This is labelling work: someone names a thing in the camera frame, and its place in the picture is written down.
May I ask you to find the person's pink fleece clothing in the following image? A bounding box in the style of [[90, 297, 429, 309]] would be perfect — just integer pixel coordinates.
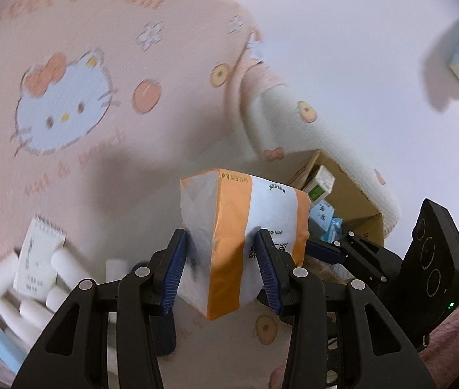
[[418, 281, 459, 373]]

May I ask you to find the white spiral notepad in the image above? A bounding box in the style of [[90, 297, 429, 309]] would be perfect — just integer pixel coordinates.
[[12, 216, 67, 304]]

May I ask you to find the green white carton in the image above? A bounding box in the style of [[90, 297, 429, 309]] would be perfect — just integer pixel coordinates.
[[302, 165, 335, 205]]

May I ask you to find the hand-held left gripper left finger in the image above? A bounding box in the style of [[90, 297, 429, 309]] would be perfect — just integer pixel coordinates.
[[10, 228, 189, 389]]

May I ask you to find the small blue tissue packet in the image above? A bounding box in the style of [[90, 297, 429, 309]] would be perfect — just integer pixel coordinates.
[[309, 200, 335, 231]]

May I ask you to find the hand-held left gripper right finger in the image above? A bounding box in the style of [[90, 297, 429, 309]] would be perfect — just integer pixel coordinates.
[[254, 229, 437, 389]]

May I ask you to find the baby wipes pack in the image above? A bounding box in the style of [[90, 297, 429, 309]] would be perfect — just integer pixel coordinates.
[[319, 216, 344, 246]]

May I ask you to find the pink cat printed blanket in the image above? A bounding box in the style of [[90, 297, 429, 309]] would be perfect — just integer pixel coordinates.
[[0, 0, 402, 389]]

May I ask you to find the brown cardboard box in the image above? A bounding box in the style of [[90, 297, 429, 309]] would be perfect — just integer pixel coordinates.
[[286, 150, 386, 288]]

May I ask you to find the pile of white tubes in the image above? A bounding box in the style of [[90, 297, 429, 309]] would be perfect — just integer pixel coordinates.
[[0, 241, 133, 373]]

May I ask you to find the light blue tube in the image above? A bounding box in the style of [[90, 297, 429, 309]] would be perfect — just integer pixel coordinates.
[[0, 322, 25, 373]]

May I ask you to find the orange white tissue pack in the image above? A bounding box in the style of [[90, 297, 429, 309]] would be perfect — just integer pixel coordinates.
[[180, 169, 311, 322]]

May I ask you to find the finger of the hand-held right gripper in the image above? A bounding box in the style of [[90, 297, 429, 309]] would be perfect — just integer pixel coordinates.
[[306, 231, 403, 289]]

